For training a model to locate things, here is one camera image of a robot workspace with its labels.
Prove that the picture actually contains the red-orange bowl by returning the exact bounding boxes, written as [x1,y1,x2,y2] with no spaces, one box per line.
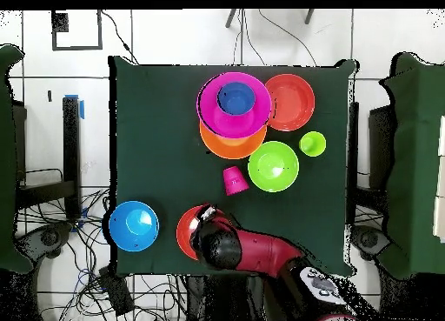
[176,204,209,261]
[264,73,316,132]

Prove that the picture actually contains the large orange bowl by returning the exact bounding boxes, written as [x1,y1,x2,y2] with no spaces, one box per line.
[199,122,268,161]

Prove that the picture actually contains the light blue bowl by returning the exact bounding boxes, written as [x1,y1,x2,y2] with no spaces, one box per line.
[108,200,160,252]

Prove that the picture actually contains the large pink bowl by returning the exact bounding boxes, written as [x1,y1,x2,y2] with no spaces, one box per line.
[196,71,272,139]

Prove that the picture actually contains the small dark blue bowl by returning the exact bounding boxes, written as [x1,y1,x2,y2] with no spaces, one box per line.
[216,82,257,117]

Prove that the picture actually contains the white box stack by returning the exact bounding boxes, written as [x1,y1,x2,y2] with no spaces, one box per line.
[432,115,445,244]

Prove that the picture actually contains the raspberry red cup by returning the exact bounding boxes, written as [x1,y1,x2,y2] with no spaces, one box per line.
[222,165,250,197]

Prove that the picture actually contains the green bowl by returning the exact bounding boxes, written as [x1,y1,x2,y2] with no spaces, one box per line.
[247,140,300,193]

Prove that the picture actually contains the dark green table cloth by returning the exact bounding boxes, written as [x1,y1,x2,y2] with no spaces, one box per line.
[107,55,359,278]

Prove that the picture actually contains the black power brick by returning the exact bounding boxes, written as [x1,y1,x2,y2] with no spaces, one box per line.
[96,264,136,317]

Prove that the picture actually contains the light green cup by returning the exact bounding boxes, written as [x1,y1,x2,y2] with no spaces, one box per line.
[298,130,327,157]

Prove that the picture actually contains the black metal stand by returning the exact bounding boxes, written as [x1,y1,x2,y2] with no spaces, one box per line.
[13,96,83,220]

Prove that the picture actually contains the blue tape strip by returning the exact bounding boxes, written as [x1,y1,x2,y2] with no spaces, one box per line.
[63,93,85,120]

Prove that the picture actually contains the green clothed side table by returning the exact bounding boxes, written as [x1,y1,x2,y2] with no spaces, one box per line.
[0,43,34,274]
[378,51,445,281]

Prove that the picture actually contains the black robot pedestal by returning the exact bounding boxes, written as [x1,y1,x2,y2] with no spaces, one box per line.
[185,275,269,321]

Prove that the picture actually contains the tangle of floor cables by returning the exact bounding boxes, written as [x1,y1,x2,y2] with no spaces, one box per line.
[15,188,189,321]

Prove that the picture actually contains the black pedestal foot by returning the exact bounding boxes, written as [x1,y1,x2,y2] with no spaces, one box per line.
[15,222,74,263]
[350,224,390,261]

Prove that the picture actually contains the black floor cable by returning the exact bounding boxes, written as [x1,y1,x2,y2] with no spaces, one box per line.
[100,9,140,65]
[256,9,318,67]

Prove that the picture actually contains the black square floor frame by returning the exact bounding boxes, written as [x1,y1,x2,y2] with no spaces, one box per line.
[50,9,104,51]

